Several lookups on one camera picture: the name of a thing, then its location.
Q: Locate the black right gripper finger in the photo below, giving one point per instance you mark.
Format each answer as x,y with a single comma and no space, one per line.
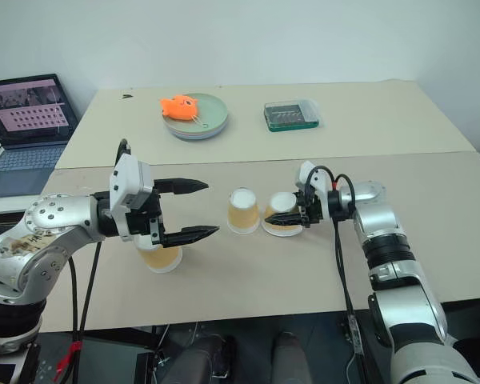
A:
284,219

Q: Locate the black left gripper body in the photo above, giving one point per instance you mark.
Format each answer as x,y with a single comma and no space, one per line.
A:
142,218

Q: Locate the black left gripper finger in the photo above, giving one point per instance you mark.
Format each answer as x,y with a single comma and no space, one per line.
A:
182,186
192,234

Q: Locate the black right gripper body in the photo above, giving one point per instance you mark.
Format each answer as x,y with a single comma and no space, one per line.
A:
312,212

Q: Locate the tan paper cup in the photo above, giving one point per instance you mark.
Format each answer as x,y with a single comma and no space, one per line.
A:
280,204
243,212
162,258

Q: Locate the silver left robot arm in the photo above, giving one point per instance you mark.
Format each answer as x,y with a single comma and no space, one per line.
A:
52,216

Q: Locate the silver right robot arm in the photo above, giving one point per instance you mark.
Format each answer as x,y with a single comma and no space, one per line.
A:
380,224

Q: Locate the pale blue plate stack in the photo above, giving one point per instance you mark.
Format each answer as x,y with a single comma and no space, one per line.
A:
196,135

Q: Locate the orange fish toy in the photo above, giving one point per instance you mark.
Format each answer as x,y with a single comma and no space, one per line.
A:
180,107

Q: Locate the green plate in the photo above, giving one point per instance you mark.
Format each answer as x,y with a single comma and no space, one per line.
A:
212,110

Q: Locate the green box with clear lid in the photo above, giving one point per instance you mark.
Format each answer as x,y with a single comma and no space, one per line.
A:
292,116

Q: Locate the blue laptop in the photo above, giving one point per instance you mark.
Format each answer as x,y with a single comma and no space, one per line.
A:
24,120

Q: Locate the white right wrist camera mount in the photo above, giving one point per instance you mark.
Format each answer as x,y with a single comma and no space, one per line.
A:
304,170

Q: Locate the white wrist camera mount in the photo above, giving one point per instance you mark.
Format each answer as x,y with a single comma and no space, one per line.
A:
304,170
126,176

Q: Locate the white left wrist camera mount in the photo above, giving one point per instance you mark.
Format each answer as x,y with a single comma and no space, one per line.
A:
126,176

